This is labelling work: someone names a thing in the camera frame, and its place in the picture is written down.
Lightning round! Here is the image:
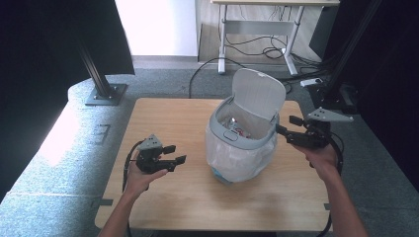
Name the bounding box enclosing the long black floor cable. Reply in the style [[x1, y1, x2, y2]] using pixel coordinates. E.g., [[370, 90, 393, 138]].
[[188, 57, 317, 99]]

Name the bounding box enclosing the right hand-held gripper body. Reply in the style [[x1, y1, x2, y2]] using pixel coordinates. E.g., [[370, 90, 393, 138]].
[[294, 107, 354, 149]]

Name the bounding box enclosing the right hand-held gripper cable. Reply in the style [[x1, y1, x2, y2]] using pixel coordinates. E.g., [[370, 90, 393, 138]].
[[315, 131, 345, 237]]

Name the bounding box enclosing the black metal stand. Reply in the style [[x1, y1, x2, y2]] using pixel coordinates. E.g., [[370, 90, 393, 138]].
[[77, 39, 128, 107], [307, 0, 383, 115]]

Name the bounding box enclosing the dark box under desk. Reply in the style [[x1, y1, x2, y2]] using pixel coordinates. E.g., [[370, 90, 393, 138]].
[[308, 5, 340, 62]]

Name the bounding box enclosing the white desk with metal legs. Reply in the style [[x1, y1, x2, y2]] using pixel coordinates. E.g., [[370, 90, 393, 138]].
[[210, 0, 340, 76]]

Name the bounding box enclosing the person's left hand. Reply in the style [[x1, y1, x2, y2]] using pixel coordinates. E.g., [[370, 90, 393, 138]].
[[124, 161, 169, 198]]

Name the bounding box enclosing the person's right hand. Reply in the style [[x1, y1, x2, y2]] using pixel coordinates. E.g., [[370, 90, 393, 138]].
[[293, 143, 340, 183]]

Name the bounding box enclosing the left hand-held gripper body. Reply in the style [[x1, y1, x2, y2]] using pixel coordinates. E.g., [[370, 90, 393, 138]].
[[135, 133, 168, 175]]

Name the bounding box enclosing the left hand-held gripper cable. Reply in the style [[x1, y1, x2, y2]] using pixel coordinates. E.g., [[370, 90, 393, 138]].
[[122, 140, 146, 237]]

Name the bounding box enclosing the white power strip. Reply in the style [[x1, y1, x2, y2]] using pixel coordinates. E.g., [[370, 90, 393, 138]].
[[299, 77, 324, 88]]

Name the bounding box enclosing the tangle of black cables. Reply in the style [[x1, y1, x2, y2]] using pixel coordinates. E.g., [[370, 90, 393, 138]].
[[225, 6, 329, 95]]

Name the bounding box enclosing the dark curtain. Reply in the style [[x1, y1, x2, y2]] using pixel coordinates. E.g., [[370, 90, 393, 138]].
[[329, 0, 419, 182], [0, 0, 135, 202]]

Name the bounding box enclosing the clear plastic bin liner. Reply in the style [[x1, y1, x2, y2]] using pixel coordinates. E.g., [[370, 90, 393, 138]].
[[206, 108, 278, 185]]

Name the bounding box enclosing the hand-held gripper cable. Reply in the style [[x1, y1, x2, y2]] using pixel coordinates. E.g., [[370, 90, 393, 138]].
[[315, 131, 345, 237], [122, 140, 146, 237]]

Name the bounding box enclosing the white grey lidded trash bin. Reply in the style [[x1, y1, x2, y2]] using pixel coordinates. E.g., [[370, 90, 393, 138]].
[[206, 67, 287, 185]]

